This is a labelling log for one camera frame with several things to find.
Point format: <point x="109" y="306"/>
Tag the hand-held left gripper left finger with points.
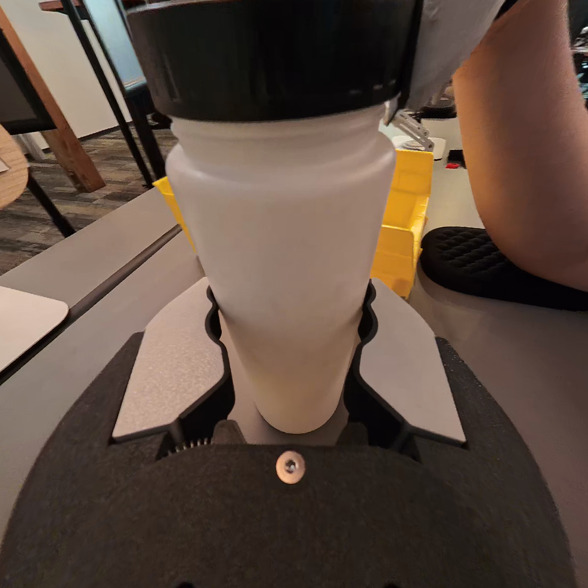
<point x="167" y="381"/>

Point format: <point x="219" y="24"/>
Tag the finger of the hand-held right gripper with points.
<point x="450" y="41"/>

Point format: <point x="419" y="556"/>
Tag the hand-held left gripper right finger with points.
<point x="411" y="381"/>

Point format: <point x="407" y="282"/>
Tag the yellow plastic bin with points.
<point x="404" y="220"/>

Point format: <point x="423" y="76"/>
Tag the white plastic bottle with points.
<point x="285" y="252"/>

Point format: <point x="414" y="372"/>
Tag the black bottle lid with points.
<point x="275" y="59"/>

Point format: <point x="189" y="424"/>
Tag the person's right forearm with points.
<point x="528" y="160"/>

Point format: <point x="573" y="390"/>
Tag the white metal desk stand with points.
<point x="422" y="138"/>

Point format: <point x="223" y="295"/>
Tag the small black desk device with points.
<point x="455" y="160"/>

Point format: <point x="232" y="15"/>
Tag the black wrist rest pad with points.
<point x="468" y="266"/>

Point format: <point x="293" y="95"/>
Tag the white stand base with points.
<point x="27" y="321"/>

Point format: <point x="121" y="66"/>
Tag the wooden document board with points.
<point x="11" y="170"/>

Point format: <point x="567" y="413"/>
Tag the black framed glass panel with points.
<point x="110" y="78"/>

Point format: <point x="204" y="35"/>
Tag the wooden standing desk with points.
<point x="62" y="4"/>

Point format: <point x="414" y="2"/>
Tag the brown wooden post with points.
<point x="50" y="115"/>

